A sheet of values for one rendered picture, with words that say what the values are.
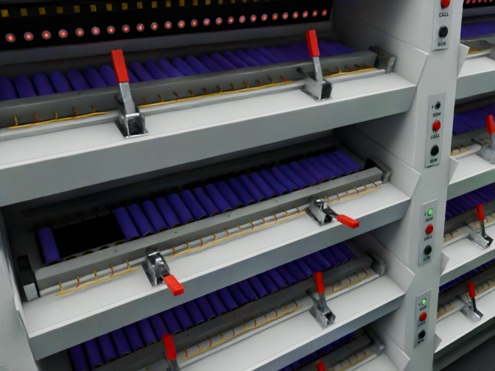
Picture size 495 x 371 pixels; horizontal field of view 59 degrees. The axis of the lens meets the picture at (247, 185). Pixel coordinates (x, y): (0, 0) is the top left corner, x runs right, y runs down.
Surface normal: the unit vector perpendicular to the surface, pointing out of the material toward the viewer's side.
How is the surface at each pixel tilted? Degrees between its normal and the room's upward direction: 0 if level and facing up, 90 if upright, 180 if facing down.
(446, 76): 90
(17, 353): 90
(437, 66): 90
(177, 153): 110
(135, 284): 20
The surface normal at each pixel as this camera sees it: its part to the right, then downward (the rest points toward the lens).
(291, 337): 0.09, -0.79
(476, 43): 0.50, 0.56
